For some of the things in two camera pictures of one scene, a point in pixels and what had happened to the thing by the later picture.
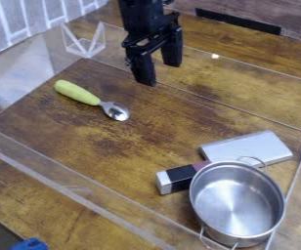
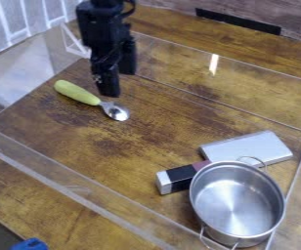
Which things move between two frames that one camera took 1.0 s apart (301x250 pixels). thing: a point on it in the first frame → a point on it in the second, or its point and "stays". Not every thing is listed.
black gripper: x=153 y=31 → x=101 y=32
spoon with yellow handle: x=113 y=109 stays
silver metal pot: x=237 y=201 stays
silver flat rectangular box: x=256 y=149 stays
